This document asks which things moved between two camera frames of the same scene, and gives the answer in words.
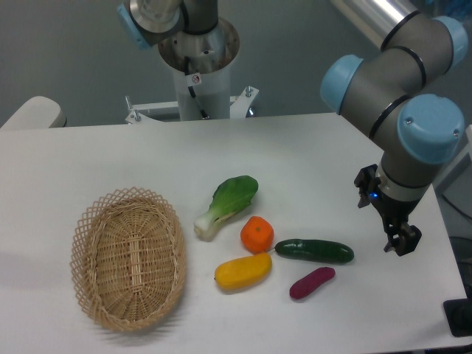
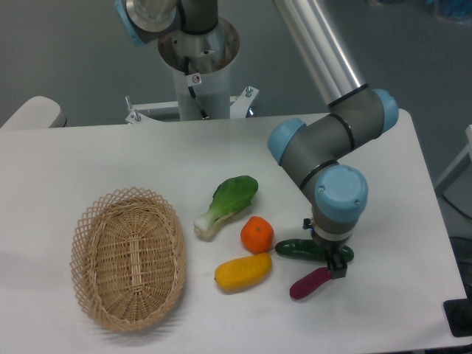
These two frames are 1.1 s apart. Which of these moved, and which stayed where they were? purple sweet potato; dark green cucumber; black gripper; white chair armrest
Moved: black gripper
Stayed: purple sweet potato; white chair armrest; dark green cucumber
